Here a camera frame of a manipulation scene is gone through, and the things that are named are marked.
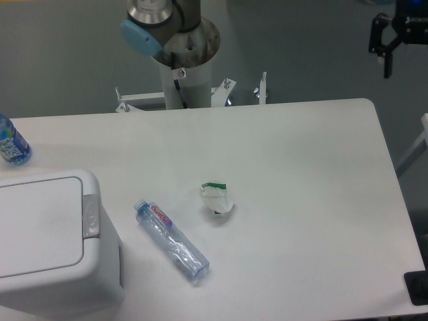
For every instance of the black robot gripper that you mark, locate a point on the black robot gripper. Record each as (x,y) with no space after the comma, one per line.
(410,25)

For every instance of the silver robot arm blue cap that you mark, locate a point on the silver robot arm blue cap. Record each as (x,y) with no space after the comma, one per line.
(151,24)

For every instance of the white trash can lid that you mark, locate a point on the white trash can lid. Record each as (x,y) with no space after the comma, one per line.
(41,226)

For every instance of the white trash can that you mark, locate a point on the white trash can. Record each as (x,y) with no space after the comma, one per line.
(94,283)

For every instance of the crumpled white green wrapper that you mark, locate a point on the crumpled white green wrapper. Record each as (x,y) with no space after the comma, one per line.
(215,197)

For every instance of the black table clamp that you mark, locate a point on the black table clamp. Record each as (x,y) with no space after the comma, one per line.
(416,283)

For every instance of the clear plastic bottle red label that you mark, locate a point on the clear plastic bottle red label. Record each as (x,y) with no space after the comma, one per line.
(171,240)

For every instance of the grey lid push button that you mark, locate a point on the grey lid push button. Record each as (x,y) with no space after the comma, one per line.
(90,216)

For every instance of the blue water bottle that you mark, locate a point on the blue water bottle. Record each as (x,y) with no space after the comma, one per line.
(15,150)

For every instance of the white frame bar right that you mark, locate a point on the white frame bar right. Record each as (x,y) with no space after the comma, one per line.
(416,149)

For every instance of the white metal base frame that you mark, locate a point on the white metal base frame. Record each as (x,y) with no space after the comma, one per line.
(219,97)

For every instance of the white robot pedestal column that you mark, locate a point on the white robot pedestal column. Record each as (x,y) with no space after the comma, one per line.
(185,64)

